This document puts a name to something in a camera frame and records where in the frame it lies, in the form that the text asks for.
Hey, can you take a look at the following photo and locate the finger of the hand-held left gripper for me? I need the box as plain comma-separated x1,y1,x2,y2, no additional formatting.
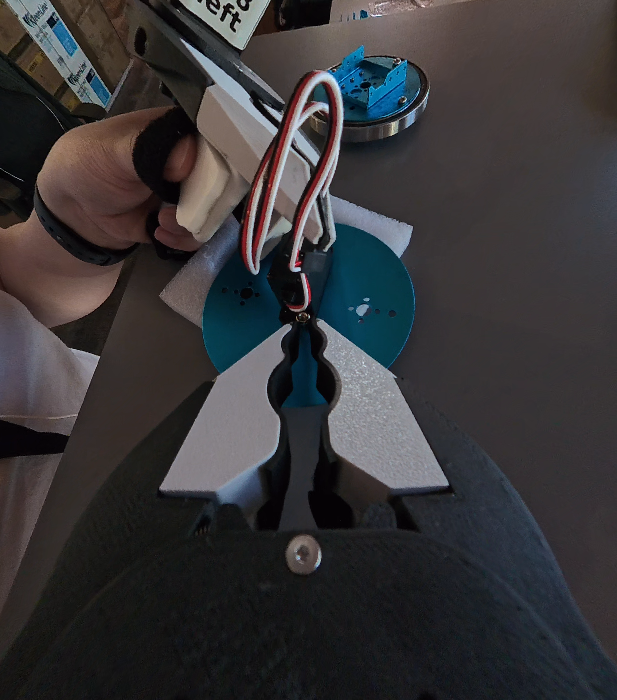
244,160,339,246
180,39,313,185

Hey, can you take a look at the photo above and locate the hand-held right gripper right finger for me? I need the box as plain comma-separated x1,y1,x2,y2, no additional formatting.
310,320,451,510

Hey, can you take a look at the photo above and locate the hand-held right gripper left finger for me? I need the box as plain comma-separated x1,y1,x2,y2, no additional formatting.
160,324,294,516

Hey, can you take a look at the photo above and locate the black servo motor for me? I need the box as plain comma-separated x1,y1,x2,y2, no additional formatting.
267,249,335,324

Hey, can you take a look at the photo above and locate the red white black servo cable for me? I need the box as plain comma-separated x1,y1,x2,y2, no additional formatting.
242,71,345,308

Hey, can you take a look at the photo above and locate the blue round metal plate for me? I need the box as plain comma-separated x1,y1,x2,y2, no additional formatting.
202,223,415,408

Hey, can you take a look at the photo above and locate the person's left forearm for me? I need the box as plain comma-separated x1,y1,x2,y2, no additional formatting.
0,210,140,329

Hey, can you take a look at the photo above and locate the dark grey desk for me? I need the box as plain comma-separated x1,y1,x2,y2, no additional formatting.
0,0,617,700

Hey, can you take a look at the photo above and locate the person's left hand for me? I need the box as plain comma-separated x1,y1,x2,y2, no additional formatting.
38,105,203,252

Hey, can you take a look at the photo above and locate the stack of labelled cardboard boxes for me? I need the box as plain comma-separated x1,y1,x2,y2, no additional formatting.
0,0,135,111

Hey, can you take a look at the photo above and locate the silver round bearing base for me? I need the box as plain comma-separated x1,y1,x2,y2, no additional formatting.
308,56,430,144

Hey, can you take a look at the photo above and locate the white foam sheet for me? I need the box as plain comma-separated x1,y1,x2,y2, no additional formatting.
160,197,415,329

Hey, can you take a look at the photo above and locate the black bag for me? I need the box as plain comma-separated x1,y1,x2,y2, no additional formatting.
0,33,108,230

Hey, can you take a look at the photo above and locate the black wristband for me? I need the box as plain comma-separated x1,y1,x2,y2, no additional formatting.
32,183,141,268

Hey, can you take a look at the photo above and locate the person in white shirt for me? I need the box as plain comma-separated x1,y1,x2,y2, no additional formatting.
0,216,101,619

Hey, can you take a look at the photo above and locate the blue metal bracket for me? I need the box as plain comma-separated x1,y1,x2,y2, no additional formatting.
326,45,410,117

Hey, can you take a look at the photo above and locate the thin white cord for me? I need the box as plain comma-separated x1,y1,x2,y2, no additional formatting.
0,407,78,423

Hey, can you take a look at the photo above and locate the black lanyard strap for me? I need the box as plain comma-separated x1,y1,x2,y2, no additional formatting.
0,409,72,466

